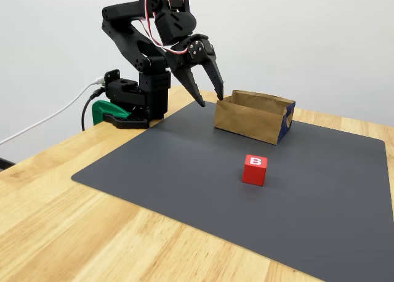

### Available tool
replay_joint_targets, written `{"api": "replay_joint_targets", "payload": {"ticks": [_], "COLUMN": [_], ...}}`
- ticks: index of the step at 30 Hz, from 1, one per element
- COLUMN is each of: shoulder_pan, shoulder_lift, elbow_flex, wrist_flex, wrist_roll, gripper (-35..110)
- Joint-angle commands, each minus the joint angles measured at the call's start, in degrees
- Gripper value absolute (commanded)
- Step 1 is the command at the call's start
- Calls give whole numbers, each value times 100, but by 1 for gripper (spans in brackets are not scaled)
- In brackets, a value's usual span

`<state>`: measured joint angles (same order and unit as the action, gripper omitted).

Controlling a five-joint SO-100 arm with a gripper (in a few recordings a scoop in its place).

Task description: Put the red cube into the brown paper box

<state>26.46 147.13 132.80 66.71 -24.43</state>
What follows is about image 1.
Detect red letter B block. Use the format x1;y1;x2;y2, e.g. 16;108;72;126
241;154;268;187

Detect brown paper box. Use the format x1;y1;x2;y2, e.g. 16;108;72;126
214;89;296;146

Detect green table clamp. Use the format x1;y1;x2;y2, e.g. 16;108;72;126
91;99;132;126

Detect grey rubber mat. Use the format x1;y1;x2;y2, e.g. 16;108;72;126
71;99;394;282

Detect red and white servo wire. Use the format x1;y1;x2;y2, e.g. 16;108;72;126
143;0;191;56

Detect black power cable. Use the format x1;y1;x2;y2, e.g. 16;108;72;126
81;87;106;132

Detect white USB cable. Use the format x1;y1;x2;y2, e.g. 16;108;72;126
0;77;105;146

